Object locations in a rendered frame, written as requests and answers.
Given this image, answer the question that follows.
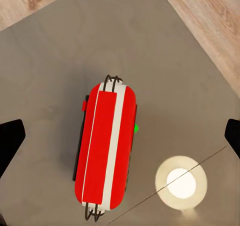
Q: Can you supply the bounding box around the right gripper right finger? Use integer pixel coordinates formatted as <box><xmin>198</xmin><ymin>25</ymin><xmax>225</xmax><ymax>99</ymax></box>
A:
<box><xmin>224</xmin><ymin>118</ymin><xmax>240</xmax><ymax>158</ymax></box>

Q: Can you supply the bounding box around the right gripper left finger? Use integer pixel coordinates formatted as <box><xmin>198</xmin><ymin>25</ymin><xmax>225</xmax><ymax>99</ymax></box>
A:
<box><xmin>0</xmin><ymin>119</ymin><xmax>26</xmax><ymax>179</ymax></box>

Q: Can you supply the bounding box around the radio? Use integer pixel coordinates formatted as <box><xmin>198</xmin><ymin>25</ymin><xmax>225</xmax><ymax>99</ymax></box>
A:
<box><xmin>72</xmin><ymin>74</ymin><xmax>139</xmax><ymax>222</ymax></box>

